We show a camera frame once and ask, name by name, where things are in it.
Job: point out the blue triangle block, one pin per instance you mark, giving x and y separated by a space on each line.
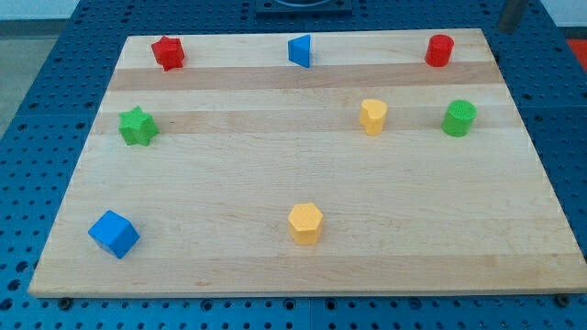
299 50

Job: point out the yellow hexagon block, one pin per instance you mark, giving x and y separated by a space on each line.
305 223

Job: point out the wooden board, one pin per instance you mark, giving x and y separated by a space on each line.
245 134

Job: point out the yellow heart block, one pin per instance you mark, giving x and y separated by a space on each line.
373 114

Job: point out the green star block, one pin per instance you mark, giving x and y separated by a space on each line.
137 127

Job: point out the red star block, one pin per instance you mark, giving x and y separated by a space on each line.
168 53

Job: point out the green cylinder block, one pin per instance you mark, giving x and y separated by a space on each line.
459 117

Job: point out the red cylinder block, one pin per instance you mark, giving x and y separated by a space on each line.
439 50

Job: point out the blue cube block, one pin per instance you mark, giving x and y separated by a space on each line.
114 234

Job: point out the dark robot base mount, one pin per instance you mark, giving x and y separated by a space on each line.
271 8

